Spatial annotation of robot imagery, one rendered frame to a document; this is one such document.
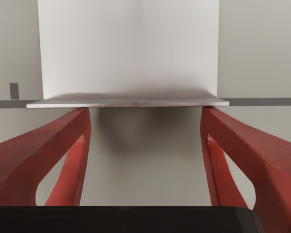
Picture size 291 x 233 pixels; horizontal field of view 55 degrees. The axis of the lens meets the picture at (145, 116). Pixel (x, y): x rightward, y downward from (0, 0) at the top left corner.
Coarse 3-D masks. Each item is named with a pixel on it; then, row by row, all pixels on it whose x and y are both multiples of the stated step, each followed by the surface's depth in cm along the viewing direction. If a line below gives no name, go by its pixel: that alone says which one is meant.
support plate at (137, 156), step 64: (0, 0) 13; (256, 0) 13; (0, 64) 14; (256, 64) 14; (0, 128) 14; (128, 128) 14; (192, 128) 14; (256, 128) 14; (128, 192) 15; (192, 192) 15
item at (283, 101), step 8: (0, 104) 14; (8, 104) 14; (16, 104) 14; (24, 104) 14; (232, 104) 14; (240, 104) 14; (248, 104) 14; (256, 104) 14; (264, 104) 14; (272, 104) 14; (280, 104) 14; (288, 104) 14
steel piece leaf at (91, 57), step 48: (48, 0) 13; (96, 0) 13; (144, 0) 13; (192, 0) 13; (48, 48) 13; (96, 48) 13; (144, 48) 13; (192, 48) 13; (48, 96) 14; (96, 96) 14; (144, 96) 14; (192, 96) 14
